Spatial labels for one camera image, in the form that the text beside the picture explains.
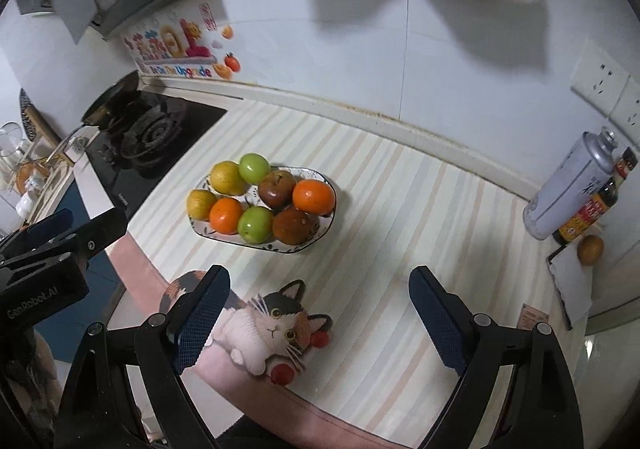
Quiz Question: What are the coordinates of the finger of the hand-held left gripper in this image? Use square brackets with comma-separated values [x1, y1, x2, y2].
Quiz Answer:
[10, 209, 75, 250]
[0, 208, 128, 275]

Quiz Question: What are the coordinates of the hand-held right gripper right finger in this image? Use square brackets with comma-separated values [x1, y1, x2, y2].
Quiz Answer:
[408, 265, 586, 449]

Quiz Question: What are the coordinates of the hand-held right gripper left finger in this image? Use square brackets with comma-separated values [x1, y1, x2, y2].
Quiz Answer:
[52, 265, 232, 449]

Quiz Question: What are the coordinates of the oval floral ceramic plate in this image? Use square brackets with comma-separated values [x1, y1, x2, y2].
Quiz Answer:
[190, 165, 338, 255]

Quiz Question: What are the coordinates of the yellow-green citrus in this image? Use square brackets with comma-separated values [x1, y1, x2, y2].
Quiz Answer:
[187, 189, 219, 221]
[209, 161, 249, 196]

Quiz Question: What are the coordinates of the orange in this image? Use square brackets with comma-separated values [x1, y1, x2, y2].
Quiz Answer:
[292, 179, 336, 216]
[209, 197, 244, 235]

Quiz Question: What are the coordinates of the green apple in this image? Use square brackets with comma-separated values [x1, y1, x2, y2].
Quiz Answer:
[237, 206, 275, 245]
[238, 153, 271, 184]

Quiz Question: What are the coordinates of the dark red tomato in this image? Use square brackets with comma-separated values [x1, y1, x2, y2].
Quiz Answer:
[272, 206, 320, 246]

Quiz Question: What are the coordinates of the red apple with stem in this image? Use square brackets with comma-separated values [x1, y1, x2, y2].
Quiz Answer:
[258, 170, 298, 210]

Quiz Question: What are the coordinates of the person's left forearm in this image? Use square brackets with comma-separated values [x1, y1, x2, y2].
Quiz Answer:
[0, 329, 63, 449]

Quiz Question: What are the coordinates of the cat-shaped mat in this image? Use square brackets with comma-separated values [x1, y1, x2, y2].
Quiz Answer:
[159, 270, 333, 377]

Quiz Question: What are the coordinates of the dish rack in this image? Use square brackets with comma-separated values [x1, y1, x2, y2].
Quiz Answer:
[0, 121, 76, 225]

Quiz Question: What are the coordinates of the white mug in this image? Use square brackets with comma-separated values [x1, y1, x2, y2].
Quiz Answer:
[65, 136, 91, 164]

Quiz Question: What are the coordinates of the brown cloth label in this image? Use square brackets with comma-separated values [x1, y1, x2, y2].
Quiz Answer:
[519, 304, 549, 331]

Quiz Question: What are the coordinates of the wooden cutting board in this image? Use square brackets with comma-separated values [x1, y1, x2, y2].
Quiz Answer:
[19, 88, 63, 144]

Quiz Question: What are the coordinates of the black gas stove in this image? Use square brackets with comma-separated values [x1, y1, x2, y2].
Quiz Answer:
[82, 89, 228, 220]

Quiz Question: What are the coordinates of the striped table cloth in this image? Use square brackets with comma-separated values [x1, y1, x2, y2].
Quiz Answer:
[107, 101, 591, 449]

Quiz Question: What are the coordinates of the black frying pan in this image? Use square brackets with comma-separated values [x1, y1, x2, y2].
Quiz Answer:
[47, 70, 141, 162]

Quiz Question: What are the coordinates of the white notepad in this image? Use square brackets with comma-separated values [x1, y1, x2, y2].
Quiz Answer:
[546, 244, 593, 330]

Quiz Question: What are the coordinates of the brown round fruit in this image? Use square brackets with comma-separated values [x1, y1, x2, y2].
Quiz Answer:
[577, 235, 605, 266]

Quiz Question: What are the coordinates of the grey gas canister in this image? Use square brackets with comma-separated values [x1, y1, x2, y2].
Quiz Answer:
[523, 125, 621, 241]

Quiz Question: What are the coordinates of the dark soy sauce bottle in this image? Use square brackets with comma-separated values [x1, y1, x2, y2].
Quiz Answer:
[552, 147, 640, 246]

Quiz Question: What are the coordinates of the colourful wall sticker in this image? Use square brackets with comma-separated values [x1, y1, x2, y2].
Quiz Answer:
[122, 3, 241, 80]

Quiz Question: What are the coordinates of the white wall outlet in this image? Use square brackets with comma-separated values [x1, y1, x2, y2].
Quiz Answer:
[570, 39, 631, 118]
[607, 79, 640, 147]

